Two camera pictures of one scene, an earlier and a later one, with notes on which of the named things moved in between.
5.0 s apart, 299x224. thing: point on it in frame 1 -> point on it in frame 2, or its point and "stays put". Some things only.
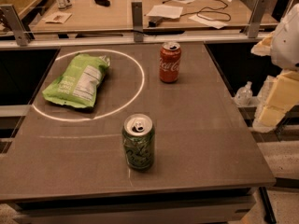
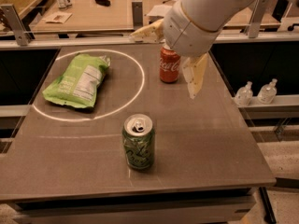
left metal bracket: (21, 35) stays put
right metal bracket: (253, 25) stays put
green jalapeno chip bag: (77, 86) stays put
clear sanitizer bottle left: (244, 96) stays put
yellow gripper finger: (263, 48) -> (150, 34)
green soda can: (138, 137) stays put
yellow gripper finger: (283, 96) -> (194, 69)
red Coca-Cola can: (169, 62) stays put
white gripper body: (287, 42) -> (186, 32)
